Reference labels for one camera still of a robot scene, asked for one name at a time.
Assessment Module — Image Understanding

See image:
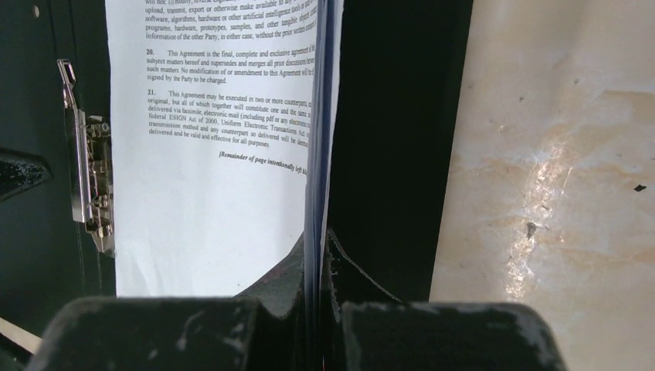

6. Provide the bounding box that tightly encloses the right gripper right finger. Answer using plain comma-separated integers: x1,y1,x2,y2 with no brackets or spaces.
321,231,567,370

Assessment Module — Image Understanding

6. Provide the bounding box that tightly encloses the grey black file folder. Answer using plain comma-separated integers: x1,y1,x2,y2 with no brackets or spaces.
1,1,473,359

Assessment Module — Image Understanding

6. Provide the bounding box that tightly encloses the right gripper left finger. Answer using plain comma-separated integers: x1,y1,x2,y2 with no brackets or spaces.
27,241,305,370

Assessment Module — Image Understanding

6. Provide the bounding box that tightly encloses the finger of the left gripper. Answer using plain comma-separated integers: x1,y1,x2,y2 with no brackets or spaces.
0,148,53,202

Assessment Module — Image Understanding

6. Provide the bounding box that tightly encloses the white printed paper stack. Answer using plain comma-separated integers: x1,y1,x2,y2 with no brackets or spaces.
105,1,344,298

